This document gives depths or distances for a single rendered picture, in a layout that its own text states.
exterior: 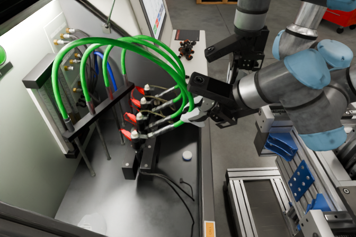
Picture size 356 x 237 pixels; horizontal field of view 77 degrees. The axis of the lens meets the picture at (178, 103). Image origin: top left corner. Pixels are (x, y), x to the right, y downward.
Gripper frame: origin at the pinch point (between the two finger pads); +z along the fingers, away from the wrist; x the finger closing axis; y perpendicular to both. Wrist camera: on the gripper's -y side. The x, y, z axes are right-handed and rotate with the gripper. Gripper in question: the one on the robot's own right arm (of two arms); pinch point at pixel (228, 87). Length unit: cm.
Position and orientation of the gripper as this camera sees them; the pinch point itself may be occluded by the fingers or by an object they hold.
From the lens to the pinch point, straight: 73.0
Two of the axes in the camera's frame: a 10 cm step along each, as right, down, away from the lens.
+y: 10.0, 0.4, -0.5
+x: 0.6, -6.7, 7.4
